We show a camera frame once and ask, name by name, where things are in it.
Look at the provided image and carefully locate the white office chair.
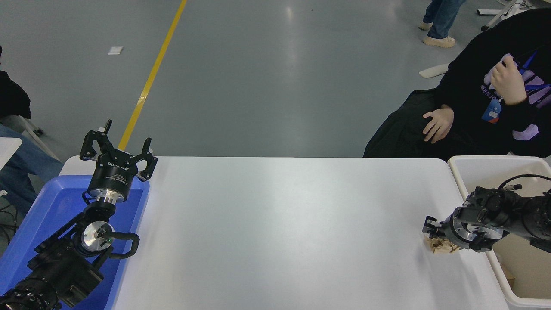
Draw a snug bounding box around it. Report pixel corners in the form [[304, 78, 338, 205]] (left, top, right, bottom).
[[477, 0, 539, 31]]

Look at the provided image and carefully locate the seated person in jeans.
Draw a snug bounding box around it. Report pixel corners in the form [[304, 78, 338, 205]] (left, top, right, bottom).
[[0, 45, 64, 216]]

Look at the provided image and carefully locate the tan paper ball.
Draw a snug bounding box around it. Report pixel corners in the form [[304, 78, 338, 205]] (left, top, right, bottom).
[[424, 235, 460, 254]]

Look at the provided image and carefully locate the large pale plastic bin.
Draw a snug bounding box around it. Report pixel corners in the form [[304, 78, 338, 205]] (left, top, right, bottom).
[[448, 155, 551, 310]]

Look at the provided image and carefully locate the seated person in black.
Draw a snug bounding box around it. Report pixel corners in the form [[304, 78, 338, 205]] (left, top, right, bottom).
[[363, 8, 551, 158]]

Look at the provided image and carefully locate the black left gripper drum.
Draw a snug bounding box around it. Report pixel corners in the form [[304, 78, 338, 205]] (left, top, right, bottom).
[[88, 149, 140, 200]]

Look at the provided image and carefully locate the person's left hand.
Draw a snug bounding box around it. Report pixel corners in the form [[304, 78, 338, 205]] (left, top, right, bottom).
[[491, 56, 528, 105]]

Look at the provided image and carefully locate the grey chair leg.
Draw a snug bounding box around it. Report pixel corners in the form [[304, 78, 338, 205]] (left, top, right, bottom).
[[9, 115, 61, 163]]

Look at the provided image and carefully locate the blue red ID badge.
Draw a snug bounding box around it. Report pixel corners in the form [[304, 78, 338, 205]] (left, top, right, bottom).
[[481, 98, 503, 124]]

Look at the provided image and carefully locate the walking person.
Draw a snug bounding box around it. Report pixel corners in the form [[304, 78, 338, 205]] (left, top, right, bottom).
[[418, 0, 467, 48]]

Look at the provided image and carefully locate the white chair base leg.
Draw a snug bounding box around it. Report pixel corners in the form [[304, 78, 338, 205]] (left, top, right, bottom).
[[419, 63, 451, 79]]

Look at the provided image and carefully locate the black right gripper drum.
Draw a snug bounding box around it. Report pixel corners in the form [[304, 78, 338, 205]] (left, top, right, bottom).
[[443, 219, 504, 253]]

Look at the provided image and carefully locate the person's right hand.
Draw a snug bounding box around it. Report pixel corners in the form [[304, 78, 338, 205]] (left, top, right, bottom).
[[423, 108, 455, 144]]

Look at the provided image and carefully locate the blue plastic tray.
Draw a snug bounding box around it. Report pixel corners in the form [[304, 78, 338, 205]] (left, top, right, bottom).
[[0, 174, 150, 310]]

